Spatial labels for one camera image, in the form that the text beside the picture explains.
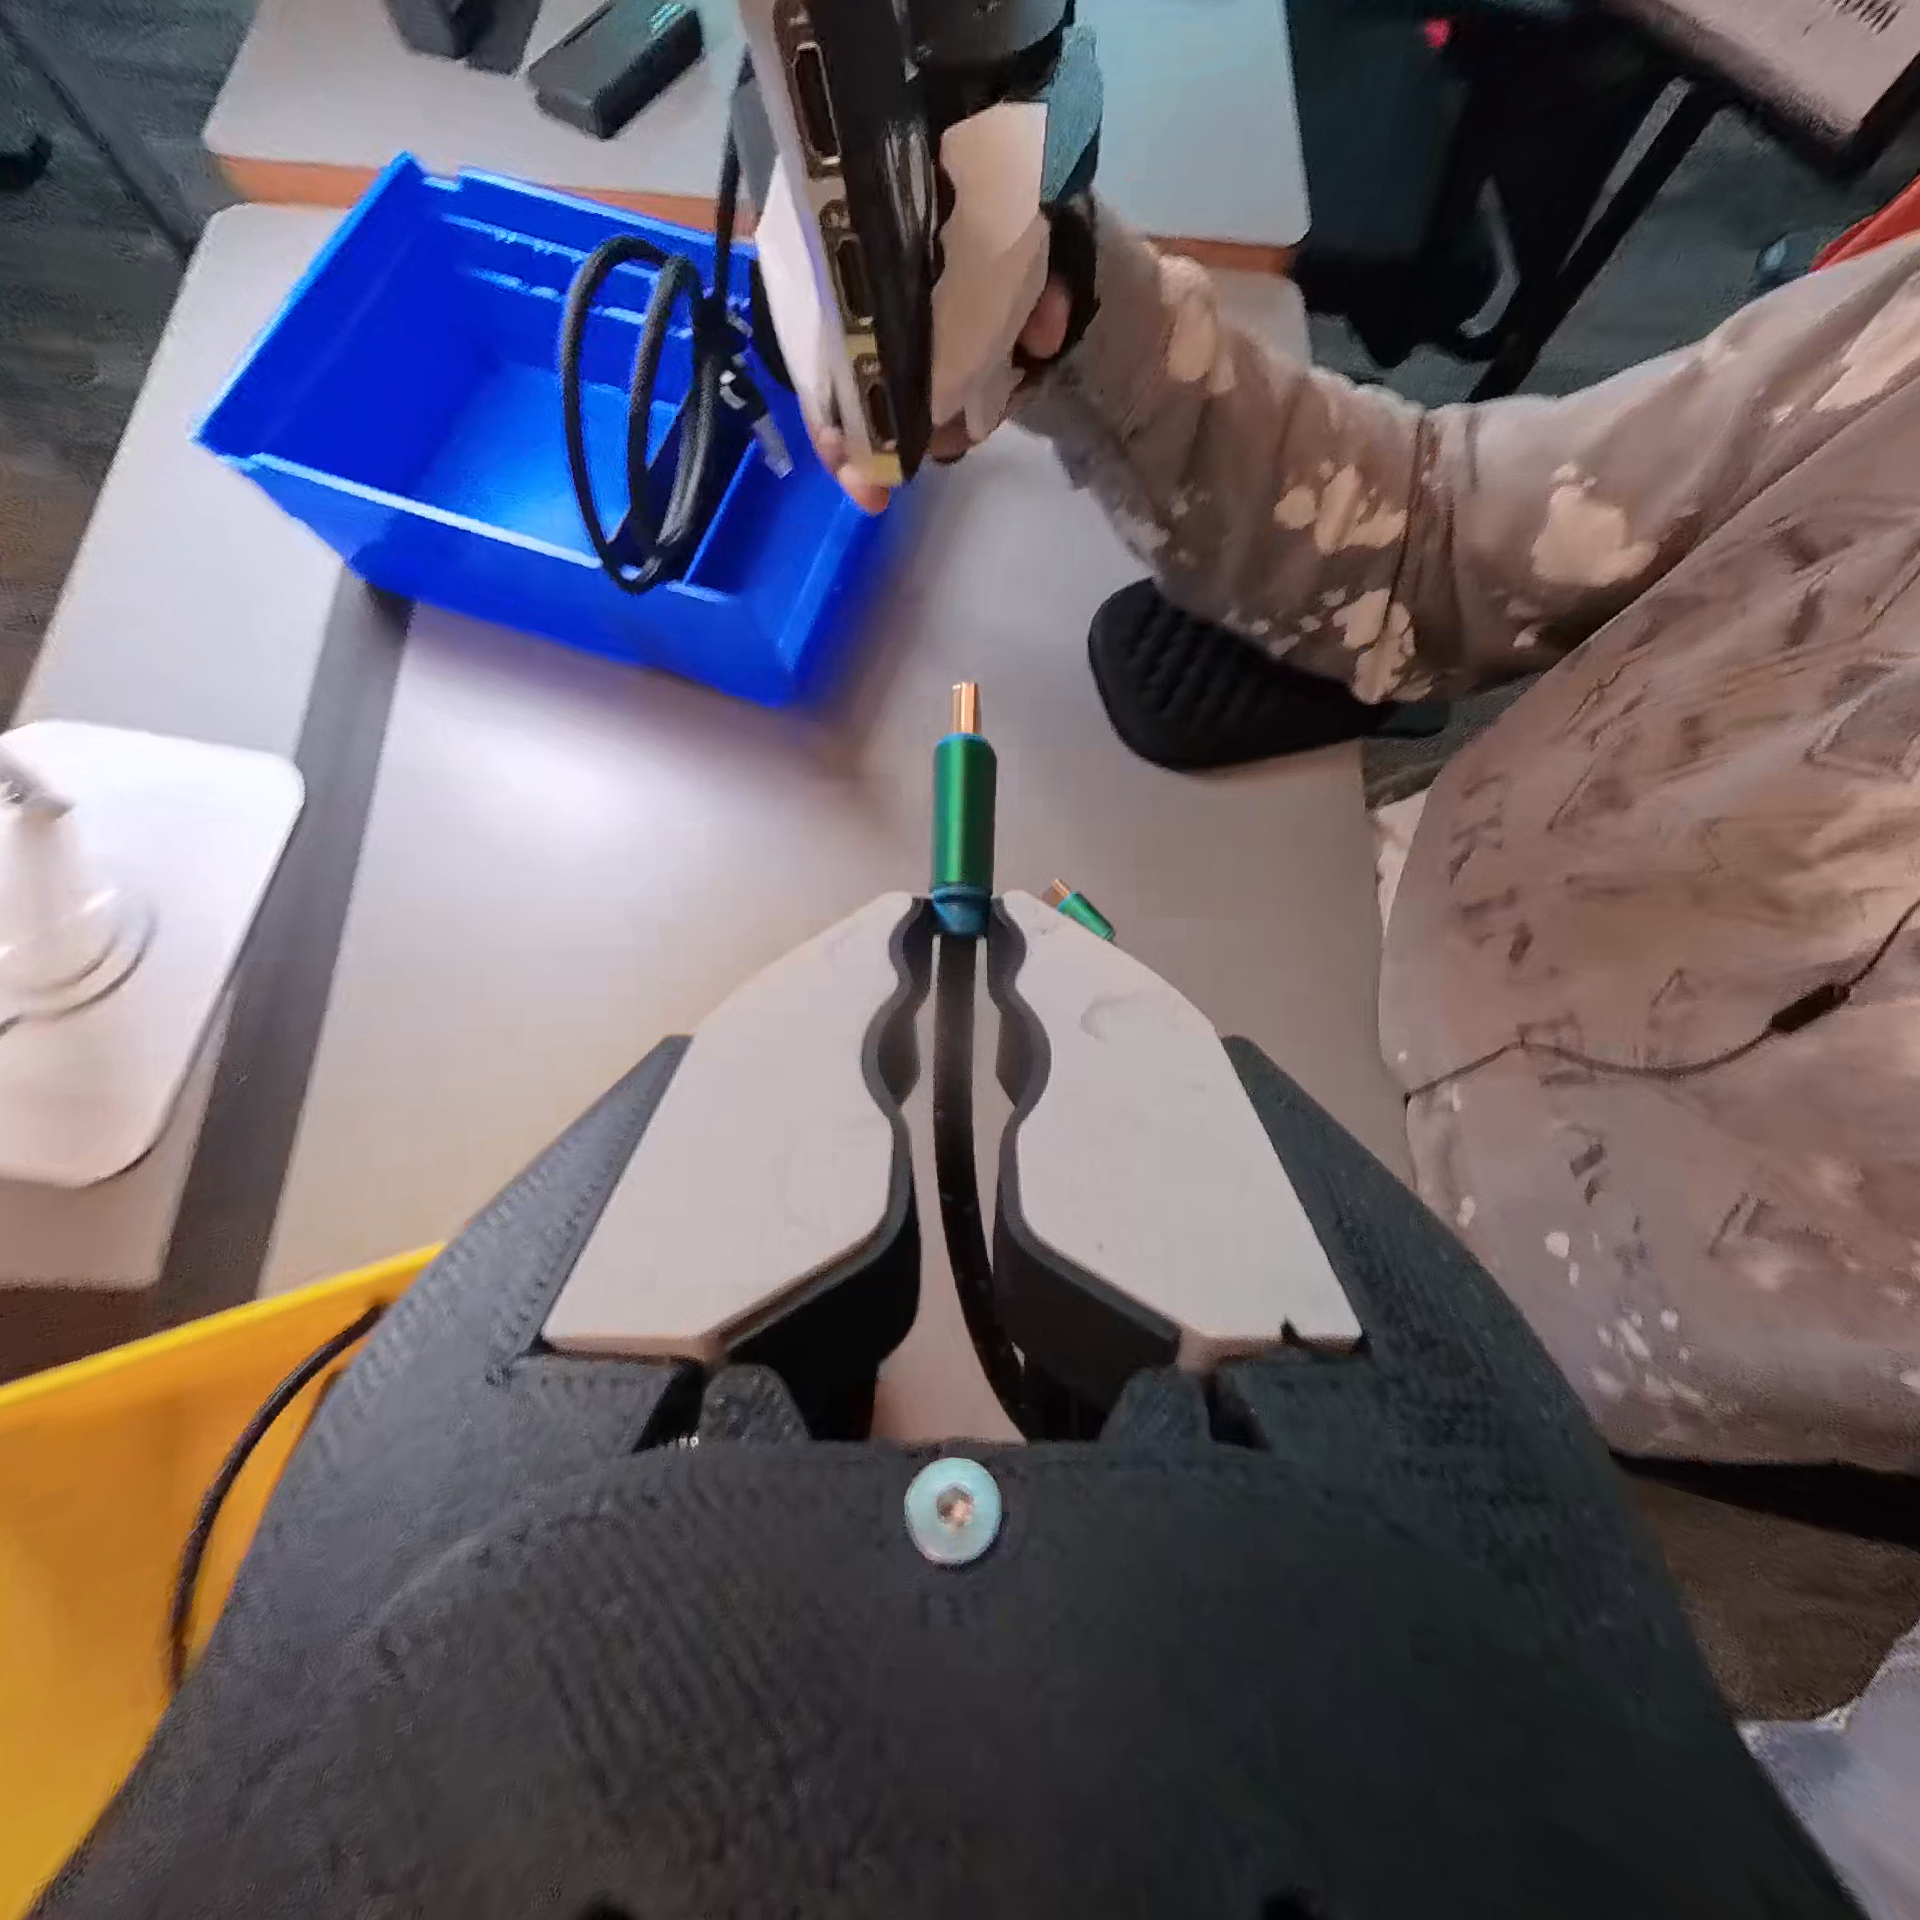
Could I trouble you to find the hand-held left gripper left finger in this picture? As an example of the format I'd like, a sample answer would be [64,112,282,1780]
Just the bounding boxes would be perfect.
[539,894,920,1365]

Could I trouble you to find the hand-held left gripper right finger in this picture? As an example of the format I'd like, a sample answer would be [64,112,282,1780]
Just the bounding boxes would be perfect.
[994,890,1367,1362]

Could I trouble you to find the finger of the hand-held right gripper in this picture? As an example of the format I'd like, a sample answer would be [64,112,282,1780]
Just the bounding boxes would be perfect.
[927,105,1055,453]

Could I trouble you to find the dark grey usb hub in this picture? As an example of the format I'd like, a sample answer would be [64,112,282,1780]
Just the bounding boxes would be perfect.
[734,0,949,489]

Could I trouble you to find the black braided hdmi cable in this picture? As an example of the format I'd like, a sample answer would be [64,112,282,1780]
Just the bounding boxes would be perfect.
[927,681,1121,1446]
[166,1302,389,1687]

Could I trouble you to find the black hub cable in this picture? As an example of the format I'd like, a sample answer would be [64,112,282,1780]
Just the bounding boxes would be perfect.
[555,34,799,598]

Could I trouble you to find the blue plastic bin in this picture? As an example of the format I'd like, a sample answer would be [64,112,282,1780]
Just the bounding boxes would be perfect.
[192,151,905,708]

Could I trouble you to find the yellow plastic bin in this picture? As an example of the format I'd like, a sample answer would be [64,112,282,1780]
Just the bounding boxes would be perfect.
[0,1244,443,1920]

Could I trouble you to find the person's right hand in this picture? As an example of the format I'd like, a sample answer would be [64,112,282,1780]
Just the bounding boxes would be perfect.
[813,274,1077,516]

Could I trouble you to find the wood edged grey table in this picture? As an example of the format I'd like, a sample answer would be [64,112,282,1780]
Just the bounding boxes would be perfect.
[201,0,1312,274]

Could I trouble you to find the small black box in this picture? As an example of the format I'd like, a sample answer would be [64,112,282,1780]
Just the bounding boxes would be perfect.
[530,0,710,140]

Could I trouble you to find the black office chair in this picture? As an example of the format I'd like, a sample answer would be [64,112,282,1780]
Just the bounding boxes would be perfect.
[1286,0,1726,405]

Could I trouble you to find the black wrist rest pad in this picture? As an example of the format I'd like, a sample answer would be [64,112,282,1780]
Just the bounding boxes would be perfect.
[1089,579,1450,773]

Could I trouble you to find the person's grey patterned clothing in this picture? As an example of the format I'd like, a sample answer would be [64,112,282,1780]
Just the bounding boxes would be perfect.
[1370,239,1920,1480]

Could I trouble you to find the dark charger block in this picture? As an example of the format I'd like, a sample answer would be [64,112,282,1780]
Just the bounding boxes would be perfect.
[381,0,544,76]

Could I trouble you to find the white board stand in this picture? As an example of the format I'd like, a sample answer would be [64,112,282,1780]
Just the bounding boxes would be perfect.
[0,719,310,1189]

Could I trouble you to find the black framed white sign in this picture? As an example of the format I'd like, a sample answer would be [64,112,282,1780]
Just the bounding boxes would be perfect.
[1614,0,1920,144]

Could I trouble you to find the orange red object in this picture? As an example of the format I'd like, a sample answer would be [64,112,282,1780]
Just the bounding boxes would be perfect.
[1812,193,1920,274]

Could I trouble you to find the thin black cord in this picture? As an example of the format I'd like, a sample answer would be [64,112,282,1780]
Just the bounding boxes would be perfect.
[1411,902,1920,1100]

